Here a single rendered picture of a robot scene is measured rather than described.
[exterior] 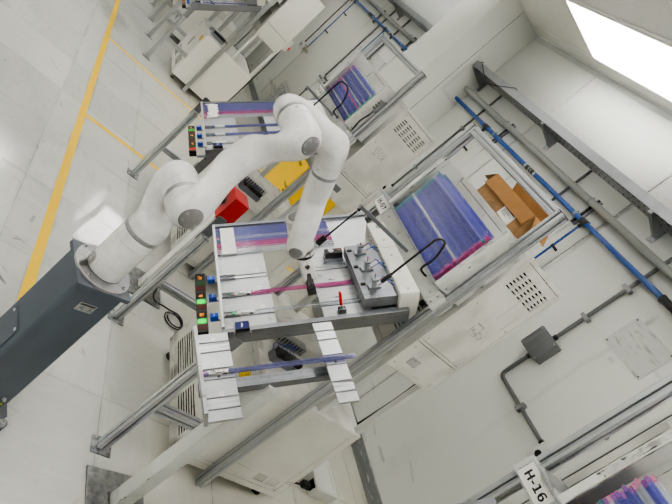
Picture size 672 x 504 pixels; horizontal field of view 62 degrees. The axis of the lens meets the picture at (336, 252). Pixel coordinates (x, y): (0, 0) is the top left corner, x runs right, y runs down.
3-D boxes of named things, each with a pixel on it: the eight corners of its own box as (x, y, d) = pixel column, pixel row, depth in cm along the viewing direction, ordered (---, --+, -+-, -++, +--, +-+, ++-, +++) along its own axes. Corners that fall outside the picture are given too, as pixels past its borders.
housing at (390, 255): (396, 321, 220) (400, 294, 212) (363, 248, 258) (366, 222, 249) (415, 318, 222) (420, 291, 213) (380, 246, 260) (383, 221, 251)
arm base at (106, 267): (77, 282, 159) (119, 242, 154) (71, 236, 170) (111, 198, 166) (132, 302, 173) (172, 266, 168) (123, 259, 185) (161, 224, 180)
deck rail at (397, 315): (223, 345, 204) (222, 333, 200) (222, 341, 205) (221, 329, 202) (408, 321, 219) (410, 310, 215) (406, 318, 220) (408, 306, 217)
